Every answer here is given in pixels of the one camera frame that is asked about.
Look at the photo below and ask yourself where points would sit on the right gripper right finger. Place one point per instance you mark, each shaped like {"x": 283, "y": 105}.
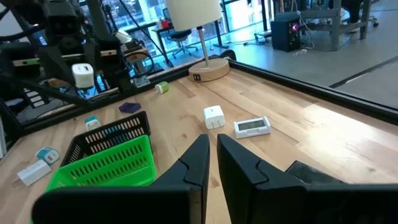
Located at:
{"x": 248, "y": 186}

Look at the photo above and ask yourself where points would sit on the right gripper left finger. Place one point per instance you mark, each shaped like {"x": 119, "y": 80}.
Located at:
{"x": 183, "y": 189}

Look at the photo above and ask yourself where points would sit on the white cube USB charger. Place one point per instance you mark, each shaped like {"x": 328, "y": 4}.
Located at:
{"x": 82, "y": 75}

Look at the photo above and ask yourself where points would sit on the purple white block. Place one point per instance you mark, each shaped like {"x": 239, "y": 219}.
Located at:
{"x": 252, "y": 126}

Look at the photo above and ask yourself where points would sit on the teal white wall charger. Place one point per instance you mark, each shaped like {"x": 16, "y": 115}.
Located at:
{"x": 92, "y": 124}

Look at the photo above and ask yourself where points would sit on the large white wall charger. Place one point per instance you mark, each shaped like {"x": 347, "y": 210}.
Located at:
{"x": 214, "y": 115}

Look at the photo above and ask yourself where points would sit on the dark blue white-edged device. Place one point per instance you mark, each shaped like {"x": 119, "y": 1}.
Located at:
{"x": 129, "y": 107}

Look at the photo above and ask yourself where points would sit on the teal white round charger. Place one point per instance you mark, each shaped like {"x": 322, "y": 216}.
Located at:
{"x": 47, "y": 155}

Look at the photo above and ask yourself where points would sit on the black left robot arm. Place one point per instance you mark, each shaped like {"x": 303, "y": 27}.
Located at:
{"x": 107, "y": 62}

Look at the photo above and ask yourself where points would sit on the black office chair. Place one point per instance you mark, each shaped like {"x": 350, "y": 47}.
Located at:
{"x": 182, "y": 39}

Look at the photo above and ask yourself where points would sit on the black office desk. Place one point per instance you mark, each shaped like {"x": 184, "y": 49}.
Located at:
{"x": 219, "y": 37}

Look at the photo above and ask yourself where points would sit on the green plastic basket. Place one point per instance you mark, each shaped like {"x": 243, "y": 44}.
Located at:
{"x": 102, "y": 175}

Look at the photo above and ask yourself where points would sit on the black plastic basket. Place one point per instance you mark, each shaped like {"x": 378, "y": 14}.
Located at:
{"x": 77, "y": 149}

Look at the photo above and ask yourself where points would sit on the red container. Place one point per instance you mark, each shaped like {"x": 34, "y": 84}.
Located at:
{"x": 164, "y": 24}

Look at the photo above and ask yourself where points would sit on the white shade wooden table lamp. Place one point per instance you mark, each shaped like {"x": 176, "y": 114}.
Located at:
{"x": 192, "y": 12}

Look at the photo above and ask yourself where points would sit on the black computer tower pink light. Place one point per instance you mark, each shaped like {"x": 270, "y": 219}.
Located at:
{"x": 284, "y": 34}

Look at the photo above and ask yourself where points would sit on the grey metal workbench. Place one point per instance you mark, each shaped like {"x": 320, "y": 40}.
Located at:
{"x": 335, "y": 28}

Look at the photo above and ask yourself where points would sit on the person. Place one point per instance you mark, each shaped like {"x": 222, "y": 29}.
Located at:
{"x": 353, "y": 12}

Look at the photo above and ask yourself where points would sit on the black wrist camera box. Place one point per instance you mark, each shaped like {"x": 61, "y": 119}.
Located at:
{"x": 63, "y": 21}

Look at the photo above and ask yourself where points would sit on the black aluminium rig frame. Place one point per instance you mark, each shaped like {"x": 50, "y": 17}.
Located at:
{"x": 311, "y": 90}

